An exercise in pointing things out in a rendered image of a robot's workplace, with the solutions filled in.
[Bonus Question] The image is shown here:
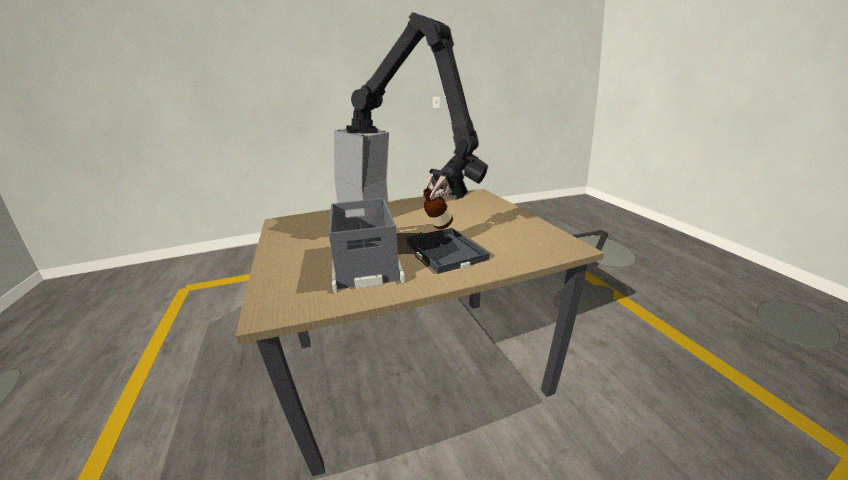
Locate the brown bottle with beige label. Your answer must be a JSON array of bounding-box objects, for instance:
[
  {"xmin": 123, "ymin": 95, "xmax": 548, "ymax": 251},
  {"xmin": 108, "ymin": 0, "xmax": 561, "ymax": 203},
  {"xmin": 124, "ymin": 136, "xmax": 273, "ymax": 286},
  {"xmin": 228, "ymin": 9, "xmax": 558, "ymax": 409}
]
[{"xmin": 423, "ymin": 188, "xmax": 453, "ymax": 229}]

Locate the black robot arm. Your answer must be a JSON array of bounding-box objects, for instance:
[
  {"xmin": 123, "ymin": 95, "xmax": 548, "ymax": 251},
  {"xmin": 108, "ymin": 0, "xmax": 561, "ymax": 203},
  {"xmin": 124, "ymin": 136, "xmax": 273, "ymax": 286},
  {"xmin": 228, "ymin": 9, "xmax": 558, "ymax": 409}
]
[{"xmin": 346, "ymin": 12, "xmax": 488, "ymax": 200}]

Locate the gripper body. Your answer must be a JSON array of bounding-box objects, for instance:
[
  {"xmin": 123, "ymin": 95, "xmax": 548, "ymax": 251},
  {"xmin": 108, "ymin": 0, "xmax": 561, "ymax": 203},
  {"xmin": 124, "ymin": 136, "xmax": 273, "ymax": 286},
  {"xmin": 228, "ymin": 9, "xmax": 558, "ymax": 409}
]
[{"xmin": 429, "ymin": 161, "xmax": 462, "ymax": 191}]

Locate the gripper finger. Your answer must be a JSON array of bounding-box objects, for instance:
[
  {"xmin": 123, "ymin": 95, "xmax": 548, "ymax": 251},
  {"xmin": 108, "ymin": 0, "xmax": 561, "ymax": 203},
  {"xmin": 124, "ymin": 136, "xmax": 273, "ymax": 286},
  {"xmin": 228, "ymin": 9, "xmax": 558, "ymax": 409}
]
[
  {"xmin": 430, "ymin": 176, "xmax": 452, "ymax": 200},
  {"xmin": 425, "ymin": 174, "xmax": 437, "ymax": 191}
]

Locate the grey divided crate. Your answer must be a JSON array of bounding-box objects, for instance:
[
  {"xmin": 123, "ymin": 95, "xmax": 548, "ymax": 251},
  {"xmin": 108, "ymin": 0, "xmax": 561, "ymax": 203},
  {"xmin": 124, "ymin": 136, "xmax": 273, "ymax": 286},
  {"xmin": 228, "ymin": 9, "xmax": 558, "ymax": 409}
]
[{"xmin": 329, "ymin": 198, "xmax": 400, "ymax": 289}]

